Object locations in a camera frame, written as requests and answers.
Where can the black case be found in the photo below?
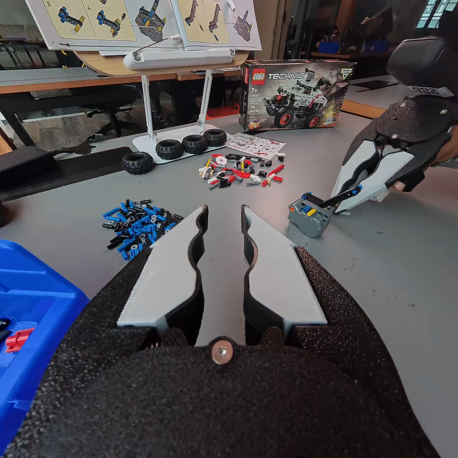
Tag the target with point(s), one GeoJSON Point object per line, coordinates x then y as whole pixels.
{"type": "Point", "coordinates": [25, 164]}

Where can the grey desk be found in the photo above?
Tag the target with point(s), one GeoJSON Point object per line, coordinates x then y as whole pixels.
{"type": "Point", "coordinates": [375, 286]}

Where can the blue plastic bin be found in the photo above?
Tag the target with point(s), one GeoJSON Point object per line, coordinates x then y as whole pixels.
{"type": "Point", "coordinates": [35, 286]}

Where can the black office chair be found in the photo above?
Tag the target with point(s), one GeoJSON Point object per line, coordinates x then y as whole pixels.
{"type": "Point", "coordinates": [118, 96]}

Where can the toy building instruction booklet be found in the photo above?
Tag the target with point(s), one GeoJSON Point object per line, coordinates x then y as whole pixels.
{"type": "Point", "coordinates": [107, 21]}

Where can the orange plastic box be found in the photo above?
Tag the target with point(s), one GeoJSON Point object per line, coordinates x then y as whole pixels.
{"type": "Point", "coordinates": [223, 113]}

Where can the pile of mixed toy parts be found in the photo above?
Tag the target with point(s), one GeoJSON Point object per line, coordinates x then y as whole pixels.
{"type": "Point", "coordinates": [239, 173]}

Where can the toy truck set box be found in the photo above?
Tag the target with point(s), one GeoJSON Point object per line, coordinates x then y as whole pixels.
{"type": "Point", "coordinates": [257, 107]}

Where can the wooden pillar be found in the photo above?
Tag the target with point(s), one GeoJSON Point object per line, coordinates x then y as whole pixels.
{"type": "Point", "coordinates": [4, 143]}

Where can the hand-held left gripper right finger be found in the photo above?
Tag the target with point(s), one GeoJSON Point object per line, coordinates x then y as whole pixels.
{"type": "Point", "coordinates": [282, 286]}

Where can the black toy piece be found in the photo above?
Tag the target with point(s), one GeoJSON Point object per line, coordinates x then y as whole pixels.
{"type": "Point", "coordinates": [3, 327]}

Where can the pile of blue black pins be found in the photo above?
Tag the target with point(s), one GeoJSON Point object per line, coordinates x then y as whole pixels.
{"type": "Point", "coordinates": [139, 229]}

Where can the person's right hand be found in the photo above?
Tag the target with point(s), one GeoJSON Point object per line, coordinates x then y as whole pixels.
{"type": "Point", "coordinates": [447, 150]}

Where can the black toy tyre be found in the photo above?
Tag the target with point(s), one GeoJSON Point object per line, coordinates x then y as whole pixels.
{"type": "Point", "coordinates": [209, 138]}
{"type": "Point", "coordinates": [162, 150]}
{"type": "Point", "coordinates": [128, 166]}
{"type": "Point", "coordinates": [189, 145]}

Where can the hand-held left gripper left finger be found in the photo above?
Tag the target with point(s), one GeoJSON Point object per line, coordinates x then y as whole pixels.
{"type": "Point", "coordinates": [161, 279]}

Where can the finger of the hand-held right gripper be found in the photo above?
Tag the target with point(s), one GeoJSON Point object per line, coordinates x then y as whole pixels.
{"type": "Point", "coordinates": [357, 161]}
{"type": "Point", "coordinates": [379, 179]}

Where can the white sticker sheet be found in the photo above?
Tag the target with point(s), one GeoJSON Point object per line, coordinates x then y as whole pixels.
{"type": "Point", "coordinates": [257, 145]}

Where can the grey toy motor block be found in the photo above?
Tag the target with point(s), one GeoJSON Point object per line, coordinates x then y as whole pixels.
{"type": "Point", "coordinates": [309, 225]}

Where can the wood-edged grey table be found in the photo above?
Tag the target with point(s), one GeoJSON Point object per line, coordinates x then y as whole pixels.
{"type": "Point", "coordinates": [365, 95]}
{"type": "Point", "coordinates": [43, 78]}

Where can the blue storage box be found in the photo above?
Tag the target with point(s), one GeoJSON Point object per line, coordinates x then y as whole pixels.
{"type": "Point", "coordinates": [329, 47]}

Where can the red toy piece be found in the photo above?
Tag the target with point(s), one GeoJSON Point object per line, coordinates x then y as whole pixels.
{"type": "Point", "coordinates": [19, 340]}

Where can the white and wooden book stand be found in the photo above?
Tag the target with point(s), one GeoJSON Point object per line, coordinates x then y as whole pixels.
{"type": "Point", "coordinates": [179, 59]}

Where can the black toy beam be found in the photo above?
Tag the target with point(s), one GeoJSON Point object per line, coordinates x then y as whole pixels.
{"type": "Point", "coordinates": [343, 196]}

